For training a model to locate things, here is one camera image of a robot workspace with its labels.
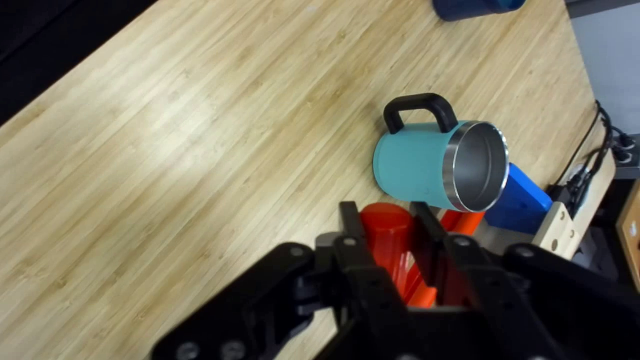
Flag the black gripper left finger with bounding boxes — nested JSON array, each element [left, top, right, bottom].
[[148, 198, 436, 360]]

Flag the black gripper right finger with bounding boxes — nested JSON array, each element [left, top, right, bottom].
[[406, 198, 640, 360]]

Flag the orange handled screwdriver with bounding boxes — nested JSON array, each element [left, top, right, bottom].
[[357, 202, 441, 310]]

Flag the blue wooden toy tool box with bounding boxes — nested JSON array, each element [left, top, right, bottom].
[[437, 145, 617, 262]]

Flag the teal steel mug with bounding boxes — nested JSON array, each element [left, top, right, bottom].
[[370, 92, 511, 216]]

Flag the dark blue plastic cup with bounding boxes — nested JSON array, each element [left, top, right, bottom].
[[429, 0, 528, 23]]

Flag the black adapter power cables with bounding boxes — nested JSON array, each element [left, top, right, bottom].
[[546, 97, 636, 207]]

